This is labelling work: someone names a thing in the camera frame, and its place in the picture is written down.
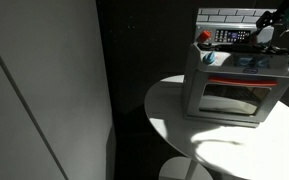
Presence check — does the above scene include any red oven door handle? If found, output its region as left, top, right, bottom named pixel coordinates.
left=208, top=76, right=277, bottom=87

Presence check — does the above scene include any grey toy stove oven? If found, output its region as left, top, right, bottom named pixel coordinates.
left=182, top=8, right=289, bottom=127

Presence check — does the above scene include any red round timer knob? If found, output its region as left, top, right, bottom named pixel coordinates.
left=198, top=30, right=211, bottom=42

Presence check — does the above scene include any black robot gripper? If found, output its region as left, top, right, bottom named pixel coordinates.
left=249, top=0, right=289, bottom=44

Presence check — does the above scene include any blue stove knob far left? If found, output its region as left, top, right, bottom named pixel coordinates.
left=203, top=51, right=215, bottom=65

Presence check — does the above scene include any blue stove knob middle right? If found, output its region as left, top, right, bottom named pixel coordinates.
left=254, top=56, right=270, bottom=68

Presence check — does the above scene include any blue stove knob middle left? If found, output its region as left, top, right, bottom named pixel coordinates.
left=235, top=57, right=252, bottom=67

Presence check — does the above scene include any white round table base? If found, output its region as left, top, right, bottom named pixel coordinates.
left=158, top=156, right=213, bottom=180

